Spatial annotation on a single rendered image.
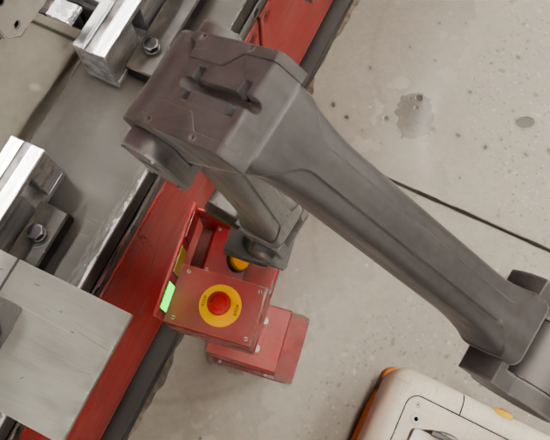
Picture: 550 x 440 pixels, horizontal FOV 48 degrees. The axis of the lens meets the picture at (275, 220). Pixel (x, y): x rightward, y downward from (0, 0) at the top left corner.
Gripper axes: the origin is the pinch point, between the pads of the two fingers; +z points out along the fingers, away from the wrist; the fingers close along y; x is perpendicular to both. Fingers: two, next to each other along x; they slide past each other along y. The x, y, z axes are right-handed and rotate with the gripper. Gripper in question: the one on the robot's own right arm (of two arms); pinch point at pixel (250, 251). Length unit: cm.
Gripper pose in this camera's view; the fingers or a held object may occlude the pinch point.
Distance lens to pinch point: 104.8
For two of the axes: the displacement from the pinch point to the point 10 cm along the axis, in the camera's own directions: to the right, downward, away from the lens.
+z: -2.1, 2.3, 9.5
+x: -2.8, 9.2, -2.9
